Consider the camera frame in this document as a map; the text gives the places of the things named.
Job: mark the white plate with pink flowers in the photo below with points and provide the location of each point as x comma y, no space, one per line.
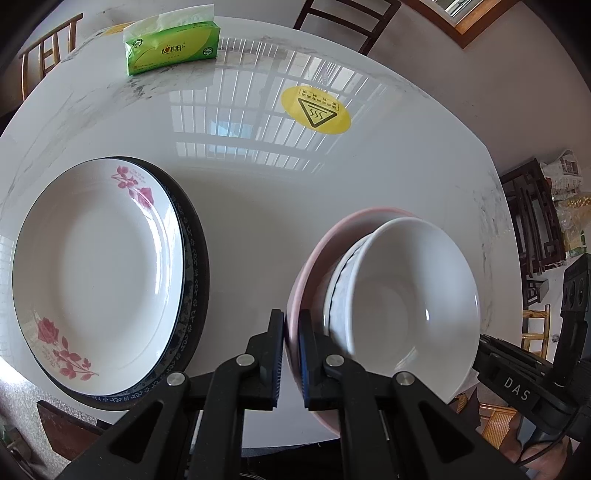
97,277

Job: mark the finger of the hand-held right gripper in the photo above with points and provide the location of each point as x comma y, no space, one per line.
496,348

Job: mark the white bowl with orange band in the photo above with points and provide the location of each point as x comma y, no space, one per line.
415,300

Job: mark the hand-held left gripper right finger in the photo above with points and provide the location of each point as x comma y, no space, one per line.
304,364

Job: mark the yellow rectangular label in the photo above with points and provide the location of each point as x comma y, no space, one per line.
115,28

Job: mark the green tissue pack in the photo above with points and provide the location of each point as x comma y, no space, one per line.
171,50

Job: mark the person's right hand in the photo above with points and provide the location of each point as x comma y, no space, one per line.
549,464

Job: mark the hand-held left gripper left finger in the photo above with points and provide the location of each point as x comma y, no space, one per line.
277,360

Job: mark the clear plastic bag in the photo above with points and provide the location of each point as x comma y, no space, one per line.
575,221

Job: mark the bamboo stool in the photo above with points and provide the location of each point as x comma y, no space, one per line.
548,323

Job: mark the round yellow warning sticker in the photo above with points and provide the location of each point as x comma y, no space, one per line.
295,110

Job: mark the wooden framed window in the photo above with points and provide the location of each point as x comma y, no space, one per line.
466,34

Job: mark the pink bowl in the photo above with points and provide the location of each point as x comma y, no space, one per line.
318,249

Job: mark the dark wooden chair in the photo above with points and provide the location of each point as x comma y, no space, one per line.
385,23

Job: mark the dark wooden furniture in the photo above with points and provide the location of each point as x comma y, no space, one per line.
531,207

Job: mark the light wooden chair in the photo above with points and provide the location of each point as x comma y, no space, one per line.
51,36

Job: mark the large blue patterned plate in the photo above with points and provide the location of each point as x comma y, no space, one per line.
203,277

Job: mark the newspaper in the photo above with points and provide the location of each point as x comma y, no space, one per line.
565,170

